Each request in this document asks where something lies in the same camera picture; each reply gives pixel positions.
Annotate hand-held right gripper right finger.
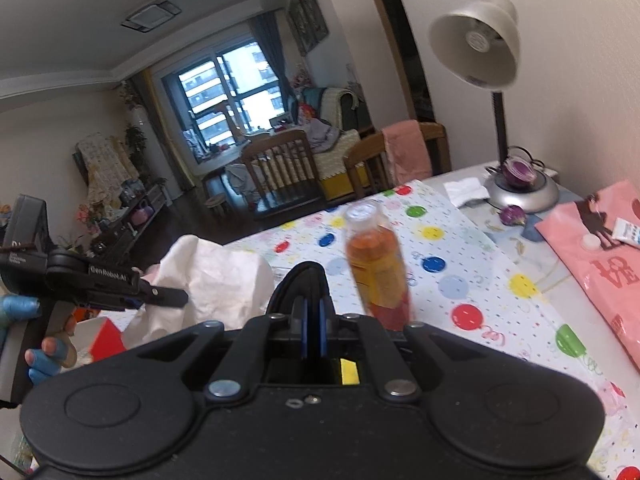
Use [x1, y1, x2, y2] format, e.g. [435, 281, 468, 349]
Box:
[314, 296, 506, 403]

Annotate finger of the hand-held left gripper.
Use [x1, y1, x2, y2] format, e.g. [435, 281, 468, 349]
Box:
[120, 280, 190, 309]

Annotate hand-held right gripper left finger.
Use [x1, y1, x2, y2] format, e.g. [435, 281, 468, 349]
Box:
[125, 296, 308, 403]

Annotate white fluffy cloth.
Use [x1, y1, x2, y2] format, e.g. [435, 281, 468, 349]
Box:
[122, 234, 275, 348]

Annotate red white cardboard box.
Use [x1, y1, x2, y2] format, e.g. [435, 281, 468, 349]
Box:
[65, 310, 128, 366]

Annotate person's left hand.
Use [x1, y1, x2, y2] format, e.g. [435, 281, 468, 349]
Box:
[0, 294, 78, 386]

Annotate pink flowers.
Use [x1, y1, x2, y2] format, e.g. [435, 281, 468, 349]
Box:
[75, 202, 103, 236]

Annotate orange drink bottle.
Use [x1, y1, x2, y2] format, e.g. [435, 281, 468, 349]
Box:
[344, 201, 413, 333]

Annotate low media cabinet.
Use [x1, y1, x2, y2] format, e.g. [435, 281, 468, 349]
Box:
[75, 182, 168, 261]

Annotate floral cloth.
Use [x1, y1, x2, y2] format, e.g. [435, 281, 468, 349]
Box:
[75, 132, 141, 211]

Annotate grey cloth bundle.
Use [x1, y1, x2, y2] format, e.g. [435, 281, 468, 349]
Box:
[222, 162, 261, 211]

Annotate green potted plant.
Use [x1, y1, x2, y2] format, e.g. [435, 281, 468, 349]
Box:
[125, 125, 148, 176]

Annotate oval coffee table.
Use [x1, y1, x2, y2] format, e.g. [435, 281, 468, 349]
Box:
[200, 132, 281, 181]

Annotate grey yellow curtain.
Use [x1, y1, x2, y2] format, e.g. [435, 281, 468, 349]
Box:
[135, 70, 193, 191]
[250, 10, 300, 126]

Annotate wooden chair dark seat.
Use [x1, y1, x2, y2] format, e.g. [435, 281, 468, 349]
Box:
[241, 129, 326, 221]

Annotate white tower air conditioner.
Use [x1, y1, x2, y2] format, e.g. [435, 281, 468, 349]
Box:
[131, 105, 151, 181]

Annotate wooden chair with pink towel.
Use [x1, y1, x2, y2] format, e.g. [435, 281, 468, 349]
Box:
[344, 121, 452, 198]

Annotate cream crochet sofa cover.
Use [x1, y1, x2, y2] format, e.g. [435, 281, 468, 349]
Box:
[320, 87, 363, 181]

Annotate dried flower bouquet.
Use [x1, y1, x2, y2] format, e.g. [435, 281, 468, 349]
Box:
[120, 82, 143, 111]

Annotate grey clothing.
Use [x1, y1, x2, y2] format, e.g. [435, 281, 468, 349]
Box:
[307, 122, 343, 153]

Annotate wooden stand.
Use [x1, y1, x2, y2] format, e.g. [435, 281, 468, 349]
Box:
[215, 100, 251, 136]

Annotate pink towel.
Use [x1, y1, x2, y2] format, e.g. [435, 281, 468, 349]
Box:
[381, 119, 432, 186]

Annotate white tissue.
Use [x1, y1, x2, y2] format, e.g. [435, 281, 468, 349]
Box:
[444, 177, 490, 207]

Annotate large window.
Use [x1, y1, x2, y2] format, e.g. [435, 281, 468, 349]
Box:
[161, 32, 291, 161]

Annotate teal sofa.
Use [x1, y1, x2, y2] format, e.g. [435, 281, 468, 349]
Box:
[295, 86, 373, 201]

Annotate large purple round object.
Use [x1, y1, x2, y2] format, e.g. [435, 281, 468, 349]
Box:
[501, 156, 538, 186]

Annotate square ceiling light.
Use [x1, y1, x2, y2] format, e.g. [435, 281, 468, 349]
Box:
[120, 0, 182, 34]

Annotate pink plastic bag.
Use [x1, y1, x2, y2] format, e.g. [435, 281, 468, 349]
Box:
[535, 180, 640, 356]

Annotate white blue tube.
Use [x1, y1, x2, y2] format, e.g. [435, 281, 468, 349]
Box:
[614, 217, 640, 247]

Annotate white desk lamp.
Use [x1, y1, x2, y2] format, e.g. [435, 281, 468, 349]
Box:
[429, 0, 561, 211]

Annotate dark framed wall picture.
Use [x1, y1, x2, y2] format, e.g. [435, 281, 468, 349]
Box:
[286, 7, 307, 56]
[287, 0, 315, 51]
[295, 0, 330, 41]

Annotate wooden door frame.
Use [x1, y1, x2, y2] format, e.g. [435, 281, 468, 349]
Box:
[360, 0, 436, 126]

